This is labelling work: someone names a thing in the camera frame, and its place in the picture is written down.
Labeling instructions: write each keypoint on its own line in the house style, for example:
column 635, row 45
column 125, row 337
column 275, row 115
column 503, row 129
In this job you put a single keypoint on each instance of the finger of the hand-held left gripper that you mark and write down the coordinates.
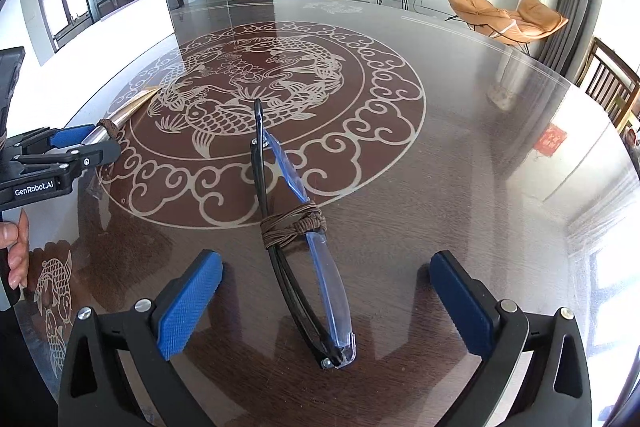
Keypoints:
column 70, row 135
column 95, row 156

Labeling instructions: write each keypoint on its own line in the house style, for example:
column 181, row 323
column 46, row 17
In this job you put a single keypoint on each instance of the white counter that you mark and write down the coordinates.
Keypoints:
column 125, row 19

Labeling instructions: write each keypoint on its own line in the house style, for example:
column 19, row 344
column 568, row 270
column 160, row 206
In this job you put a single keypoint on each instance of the dark wooden chair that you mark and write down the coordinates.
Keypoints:
column 610, row 82

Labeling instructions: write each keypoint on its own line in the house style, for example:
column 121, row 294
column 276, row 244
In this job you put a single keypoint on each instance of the orange lounge chair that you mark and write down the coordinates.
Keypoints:
column 475, row 9
column 540, row 19

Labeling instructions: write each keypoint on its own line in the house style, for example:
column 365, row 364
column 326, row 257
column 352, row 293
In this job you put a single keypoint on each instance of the chrome tapered tube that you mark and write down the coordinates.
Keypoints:
column 130, row 112

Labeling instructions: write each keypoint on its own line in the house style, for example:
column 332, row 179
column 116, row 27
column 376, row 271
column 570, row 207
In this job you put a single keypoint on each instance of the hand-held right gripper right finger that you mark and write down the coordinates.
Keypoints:
column 465, row 312

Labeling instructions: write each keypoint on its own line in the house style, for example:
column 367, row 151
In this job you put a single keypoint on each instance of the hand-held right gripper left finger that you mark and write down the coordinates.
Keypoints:
column 190, row 302

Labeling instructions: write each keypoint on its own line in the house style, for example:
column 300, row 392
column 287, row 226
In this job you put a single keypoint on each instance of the person's left hand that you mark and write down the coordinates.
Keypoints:
column 19, row 247

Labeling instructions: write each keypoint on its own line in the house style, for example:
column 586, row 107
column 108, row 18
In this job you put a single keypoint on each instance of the brown patterned glass desktop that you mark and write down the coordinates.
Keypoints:
column 400, row 167

